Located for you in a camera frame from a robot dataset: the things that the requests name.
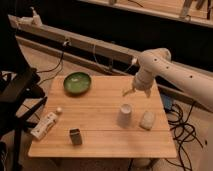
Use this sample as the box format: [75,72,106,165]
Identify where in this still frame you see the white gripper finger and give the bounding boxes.
[122,88,135,97]
[145,89,151,98]

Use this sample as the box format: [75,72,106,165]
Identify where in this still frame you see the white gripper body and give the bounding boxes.
[132,72,154,91]

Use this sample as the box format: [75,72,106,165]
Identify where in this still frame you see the white ceramic cup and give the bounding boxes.
[117,104,132,128]

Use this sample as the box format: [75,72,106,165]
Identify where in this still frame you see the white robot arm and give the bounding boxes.
[123,48,213,112]

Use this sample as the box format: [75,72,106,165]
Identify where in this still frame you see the blue power adapter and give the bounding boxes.
[161,94,173,110]

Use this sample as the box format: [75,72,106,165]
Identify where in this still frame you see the wooden table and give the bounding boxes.
[28,76,177,158]

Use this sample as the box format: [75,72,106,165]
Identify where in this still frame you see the small dark metal box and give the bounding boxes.
[69,128,82,145]

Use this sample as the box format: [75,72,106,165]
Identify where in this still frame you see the white tube with cap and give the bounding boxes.
[31,107,62,140]

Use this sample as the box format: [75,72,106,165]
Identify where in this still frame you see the wooden rail beam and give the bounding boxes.
[8,14,213,111]

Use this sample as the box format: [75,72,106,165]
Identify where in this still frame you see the black floor cables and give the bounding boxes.
[165,101,206,171]

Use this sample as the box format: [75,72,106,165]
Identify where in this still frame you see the black chair frame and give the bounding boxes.
[0,0,47,171]

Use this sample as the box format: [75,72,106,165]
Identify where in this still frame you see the white bottle on rail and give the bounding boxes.
[17,6,44,28]

